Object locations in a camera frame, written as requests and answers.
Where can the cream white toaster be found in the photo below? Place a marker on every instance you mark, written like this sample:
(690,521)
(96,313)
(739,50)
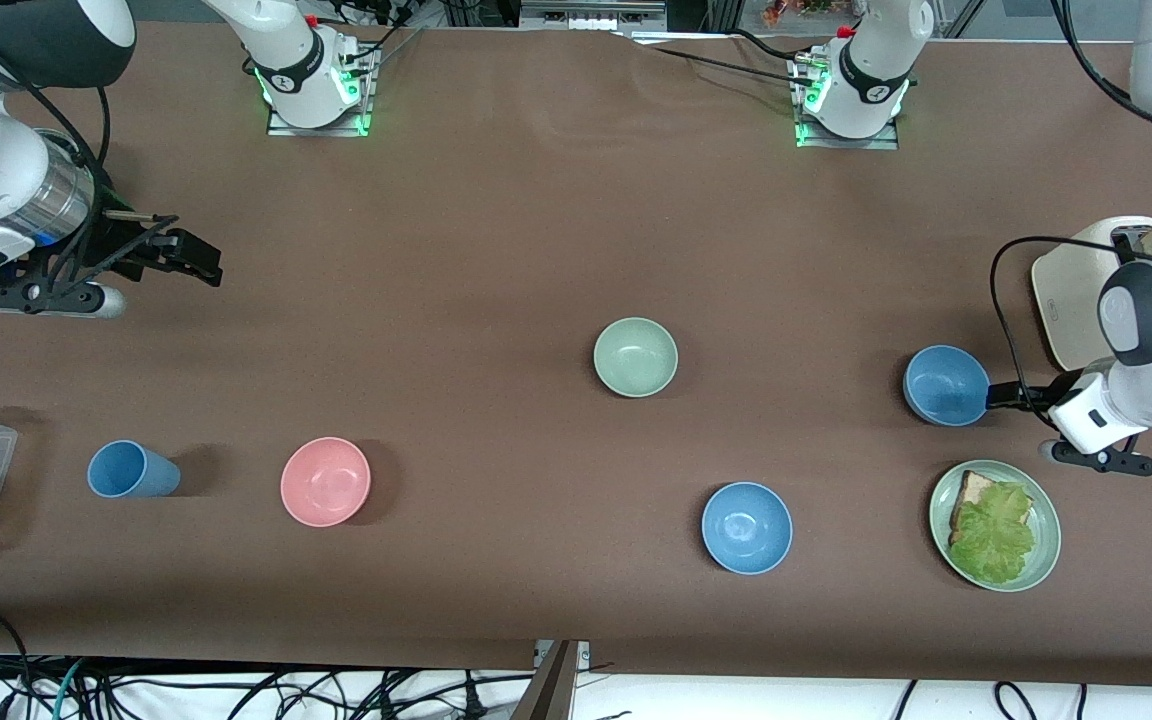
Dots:
(1066,290)

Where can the pale green bowl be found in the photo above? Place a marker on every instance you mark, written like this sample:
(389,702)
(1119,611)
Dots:
(636,357)

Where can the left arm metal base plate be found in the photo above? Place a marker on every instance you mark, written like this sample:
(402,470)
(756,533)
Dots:
(846,144)

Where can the dark metal post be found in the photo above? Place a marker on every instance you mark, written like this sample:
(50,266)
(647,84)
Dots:
(548,695)

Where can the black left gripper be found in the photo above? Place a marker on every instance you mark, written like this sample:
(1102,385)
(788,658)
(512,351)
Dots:
(1039,391)

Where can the blue plastic cup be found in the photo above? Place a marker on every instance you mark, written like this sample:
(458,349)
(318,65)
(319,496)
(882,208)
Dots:
(131,470)

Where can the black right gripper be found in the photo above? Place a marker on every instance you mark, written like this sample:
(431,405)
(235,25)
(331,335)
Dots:
(123,250)

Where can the green lettuce leaf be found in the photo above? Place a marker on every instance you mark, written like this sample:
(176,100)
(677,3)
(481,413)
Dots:
(996,540)

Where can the pink bowl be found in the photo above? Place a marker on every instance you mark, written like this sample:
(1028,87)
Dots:
(325,482)

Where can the colourful background items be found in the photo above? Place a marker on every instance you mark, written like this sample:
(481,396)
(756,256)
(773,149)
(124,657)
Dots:
(796,10)

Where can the bread slice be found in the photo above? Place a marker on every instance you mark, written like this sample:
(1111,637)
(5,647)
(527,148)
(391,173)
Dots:
(976,487)

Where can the pale green plate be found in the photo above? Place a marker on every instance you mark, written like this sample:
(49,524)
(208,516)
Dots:
(1048,540)

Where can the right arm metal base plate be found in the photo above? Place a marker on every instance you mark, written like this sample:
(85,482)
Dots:
(321,131)

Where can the small metal bracket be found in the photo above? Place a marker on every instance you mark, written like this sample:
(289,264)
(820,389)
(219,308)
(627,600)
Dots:
(584,652)

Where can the brown table mat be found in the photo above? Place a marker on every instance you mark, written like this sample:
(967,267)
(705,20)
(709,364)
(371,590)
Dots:
(576,250)

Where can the blue bowl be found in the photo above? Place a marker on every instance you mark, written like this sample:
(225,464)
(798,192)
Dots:
(746,527)
(946,385)

